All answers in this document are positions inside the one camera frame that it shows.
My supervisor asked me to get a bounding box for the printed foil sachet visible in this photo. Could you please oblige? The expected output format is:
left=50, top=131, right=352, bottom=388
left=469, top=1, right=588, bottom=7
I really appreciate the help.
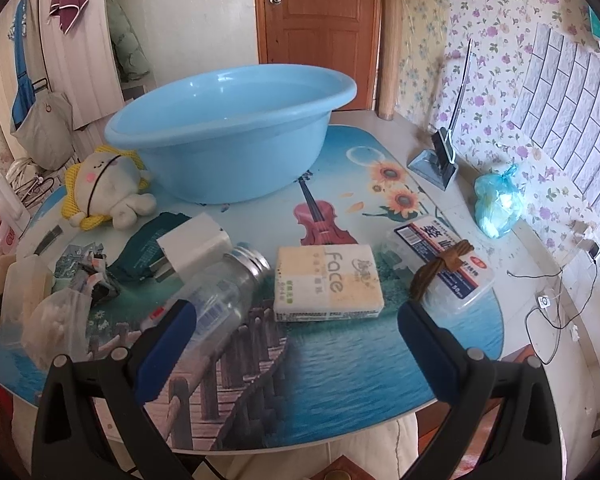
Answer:
left=54, top=243, right=121, bottom=307

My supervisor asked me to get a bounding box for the brown wooden door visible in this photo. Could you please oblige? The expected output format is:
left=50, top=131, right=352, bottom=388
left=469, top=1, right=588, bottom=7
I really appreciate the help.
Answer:
left=254, top=0, right=381, bottom=110

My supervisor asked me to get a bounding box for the dark green snack packet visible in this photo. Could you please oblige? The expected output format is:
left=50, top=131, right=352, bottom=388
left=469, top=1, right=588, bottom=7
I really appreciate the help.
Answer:
left=107, top=212, right=190, bottom=284

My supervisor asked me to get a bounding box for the clear bottle silver cap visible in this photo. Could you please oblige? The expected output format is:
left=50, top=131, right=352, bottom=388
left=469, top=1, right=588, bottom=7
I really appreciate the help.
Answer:
left=140, top=243, right=272, bottom=360

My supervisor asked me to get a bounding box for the grey dustpan with broom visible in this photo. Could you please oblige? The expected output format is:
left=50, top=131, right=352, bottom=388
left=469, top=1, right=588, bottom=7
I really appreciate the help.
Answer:
left=407, top=39, right=472, bottom=191

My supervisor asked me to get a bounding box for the white wardrobe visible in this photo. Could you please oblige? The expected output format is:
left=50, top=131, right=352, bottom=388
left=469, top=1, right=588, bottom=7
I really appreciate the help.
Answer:
left=0, top=0, right=124, bottom=158

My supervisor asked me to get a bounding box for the tissue pack labelled face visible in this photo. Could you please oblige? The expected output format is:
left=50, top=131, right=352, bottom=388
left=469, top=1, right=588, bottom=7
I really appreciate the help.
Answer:
left=273, top=245, right=385, bottom=323

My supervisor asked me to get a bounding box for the light blue plastic basin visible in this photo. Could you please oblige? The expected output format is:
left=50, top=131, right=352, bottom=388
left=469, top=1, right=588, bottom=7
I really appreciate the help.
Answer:
left=105, top=64, right=356, bottom=205

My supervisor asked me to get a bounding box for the grey hanging bag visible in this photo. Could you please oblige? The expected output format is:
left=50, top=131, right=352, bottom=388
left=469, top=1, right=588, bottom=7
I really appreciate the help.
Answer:
left=12, top=90, right=74, bottom=170

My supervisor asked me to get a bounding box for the black floor cable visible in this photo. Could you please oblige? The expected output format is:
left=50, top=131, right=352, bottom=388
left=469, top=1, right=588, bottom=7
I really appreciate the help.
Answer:
left=507, top=249, right=600, bottom=366

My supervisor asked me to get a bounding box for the white plush toy yellow hood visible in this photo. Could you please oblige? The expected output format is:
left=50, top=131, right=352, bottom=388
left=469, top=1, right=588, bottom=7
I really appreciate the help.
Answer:
left=61, top=145, right=157, bottom=231

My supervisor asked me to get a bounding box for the white power adapter plug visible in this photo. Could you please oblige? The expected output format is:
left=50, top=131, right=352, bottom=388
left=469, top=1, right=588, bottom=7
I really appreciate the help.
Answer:
left=149, top=212, right=232, bottom=283

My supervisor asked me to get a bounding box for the bag of cotton swabs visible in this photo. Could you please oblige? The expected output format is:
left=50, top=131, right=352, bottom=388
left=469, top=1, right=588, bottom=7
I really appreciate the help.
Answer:
left=21, top=288, right=91, bottom=372

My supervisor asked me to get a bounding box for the blue plastic garbage bag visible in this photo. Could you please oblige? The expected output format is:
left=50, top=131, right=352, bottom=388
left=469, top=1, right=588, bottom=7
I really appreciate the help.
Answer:
left=474, top=165, right=524, bottom=240

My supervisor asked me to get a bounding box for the translucent plastic storage box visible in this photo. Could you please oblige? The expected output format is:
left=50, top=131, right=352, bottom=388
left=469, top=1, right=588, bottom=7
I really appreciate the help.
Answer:
left=0, top=255, right=54, bottom=348

